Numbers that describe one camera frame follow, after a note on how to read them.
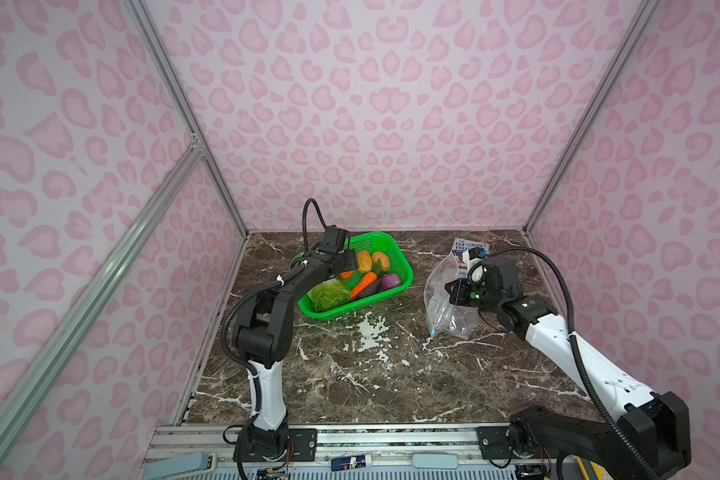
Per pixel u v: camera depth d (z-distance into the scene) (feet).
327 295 2.96
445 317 2.57
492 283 2.04
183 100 2.70
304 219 2.51
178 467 2.43
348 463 2.27
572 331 1.62
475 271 2.26
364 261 3.39
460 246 3.72
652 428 1.33
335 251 2.52
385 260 3.41
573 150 3.12
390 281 3.26
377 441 2.46
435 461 2.26
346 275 3.34
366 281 3.31
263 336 1.71
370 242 3.49
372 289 3.26
